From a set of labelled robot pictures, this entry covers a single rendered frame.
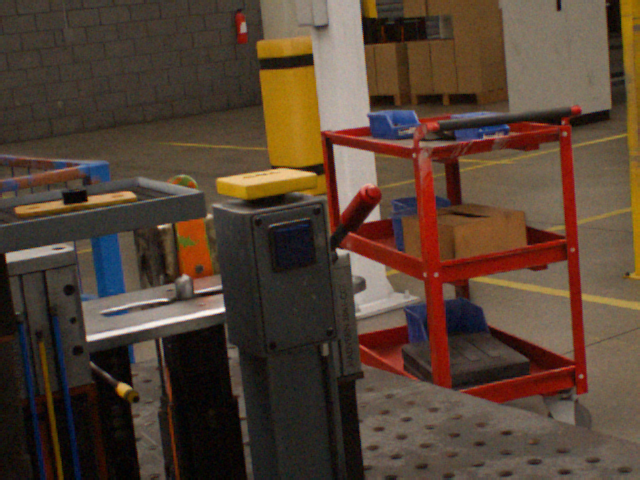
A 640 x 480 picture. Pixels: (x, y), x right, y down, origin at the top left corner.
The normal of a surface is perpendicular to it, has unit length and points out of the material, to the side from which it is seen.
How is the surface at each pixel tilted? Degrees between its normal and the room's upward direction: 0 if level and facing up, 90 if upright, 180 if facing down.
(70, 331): 90
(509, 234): 90
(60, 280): 90
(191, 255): 78
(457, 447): 0
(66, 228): 90
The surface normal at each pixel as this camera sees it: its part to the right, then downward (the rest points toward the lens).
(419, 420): -0.11, -0.98
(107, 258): 0.60, 0.09
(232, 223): -0.89, 0.18
